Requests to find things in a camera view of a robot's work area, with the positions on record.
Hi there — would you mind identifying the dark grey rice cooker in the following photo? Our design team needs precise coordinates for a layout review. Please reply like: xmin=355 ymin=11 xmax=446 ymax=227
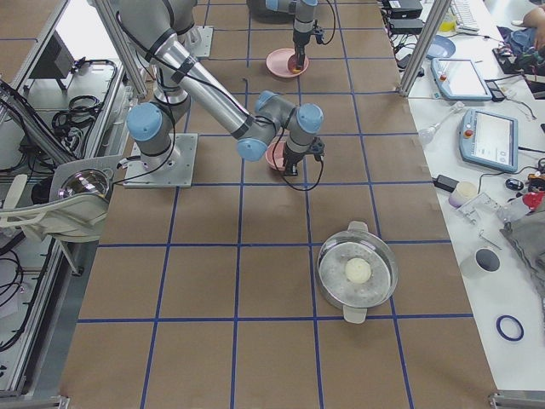
xmin=246 ymin=0 xmax=294 ymax=24

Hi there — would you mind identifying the white steamed bun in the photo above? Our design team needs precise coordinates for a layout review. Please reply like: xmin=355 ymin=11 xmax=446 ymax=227
xmin=345 ymin=257 xmax=371 ymax=284

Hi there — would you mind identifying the white paper cup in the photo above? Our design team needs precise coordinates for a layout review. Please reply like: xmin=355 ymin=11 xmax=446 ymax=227
xmin=460 ymin=247 xmax=501 ymax=278

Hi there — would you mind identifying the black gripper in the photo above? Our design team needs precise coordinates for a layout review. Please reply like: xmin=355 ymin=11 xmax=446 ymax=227
xmin=283 ymin=147 xmax=307 ymax=176
xmin=291 ymin=38 xmax=310 ymax=72

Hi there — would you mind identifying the blue plate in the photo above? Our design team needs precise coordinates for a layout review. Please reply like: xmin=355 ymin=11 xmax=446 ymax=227
xmin=426 ymin=35 xmax=456 ymax=60

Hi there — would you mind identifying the steel bowl with lid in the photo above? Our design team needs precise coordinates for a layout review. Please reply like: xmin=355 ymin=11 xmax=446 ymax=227
xmin=49 ymin=155 xmax=123 ymax=201

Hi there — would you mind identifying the pink bowl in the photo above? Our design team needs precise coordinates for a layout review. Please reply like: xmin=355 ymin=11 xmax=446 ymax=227
xmin=265 ymin=141 xmax=285 ymax=172

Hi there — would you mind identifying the steel steamer pot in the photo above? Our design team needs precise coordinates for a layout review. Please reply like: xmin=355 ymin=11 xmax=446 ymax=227
xmin=315 ymin=221 xmax=399 ymax=324

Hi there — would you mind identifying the purple white cup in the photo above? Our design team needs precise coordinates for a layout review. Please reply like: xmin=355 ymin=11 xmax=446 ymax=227
xmin=448 ymin=181 xmax=478 ymax=208

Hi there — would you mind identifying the pink plate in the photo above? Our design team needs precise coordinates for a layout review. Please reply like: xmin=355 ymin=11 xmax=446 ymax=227
xmin=266 ymin=48 xmax=310 ymax=78

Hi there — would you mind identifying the black power adapter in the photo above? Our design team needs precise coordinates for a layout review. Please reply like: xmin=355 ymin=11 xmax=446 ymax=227
xmin=433 ymin=175 xmax=459 ymax=193

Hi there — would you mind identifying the aluminium frame post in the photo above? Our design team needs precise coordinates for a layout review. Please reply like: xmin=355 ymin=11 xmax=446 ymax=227
xmin=398 ymin=0 xmax=450 ymax=97

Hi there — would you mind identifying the red apple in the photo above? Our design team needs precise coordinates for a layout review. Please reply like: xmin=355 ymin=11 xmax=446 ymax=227
xmin=287 ymin=59 xmax=304 ymax=74

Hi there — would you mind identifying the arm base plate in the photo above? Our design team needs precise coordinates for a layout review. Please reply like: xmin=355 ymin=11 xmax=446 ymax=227
xmin=123 ymin=133 xmax=198 ymax=188
xmin=177 ymin=26 xmax=214 ymax=59

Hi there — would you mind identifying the blue teach pendant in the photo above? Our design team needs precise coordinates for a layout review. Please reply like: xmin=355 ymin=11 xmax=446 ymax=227
xmin=430 ymin=58 xmax=492 ymax=101
xmin=458 ymin=109 xmax=519 ymax=174

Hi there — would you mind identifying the blue rubber ring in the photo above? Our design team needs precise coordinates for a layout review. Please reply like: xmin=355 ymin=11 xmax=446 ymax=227
xmin=496 ymin=314 xmax=525 ymax=343

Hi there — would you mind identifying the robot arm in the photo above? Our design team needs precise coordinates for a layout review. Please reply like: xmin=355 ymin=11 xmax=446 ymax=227
xmin=265 ymin=0 xmax=318 ymax=73
xmin=116 ymin=1 xmax=324 ymax=176

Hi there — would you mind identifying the light bulb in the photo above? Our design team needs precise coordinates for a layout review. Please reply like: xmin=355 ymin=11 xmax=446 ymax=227
xmin=418 ymin=101 xmax=465 ymax=147

